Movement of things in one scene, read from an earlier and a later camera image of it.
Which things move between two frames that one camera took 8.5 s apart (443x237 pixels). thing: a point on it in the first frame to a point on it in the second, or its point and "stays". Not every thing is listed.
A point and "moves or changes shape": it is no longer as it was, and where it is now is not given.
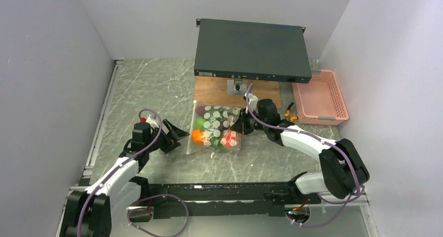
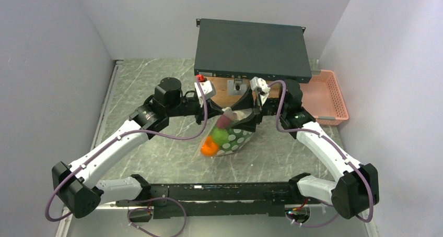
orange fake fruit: (196, 138) to (209, 147)
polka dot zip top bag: (210, 129) moves or changes shape
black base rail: (189, 200) stays
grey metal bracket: (236, 86) stays
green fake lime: (199, 123) moves or changes shape
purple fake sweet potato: (200, 110) moves or changes shape
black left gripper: (175, 133) to (213, 110)
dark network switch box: (252, 51) stays
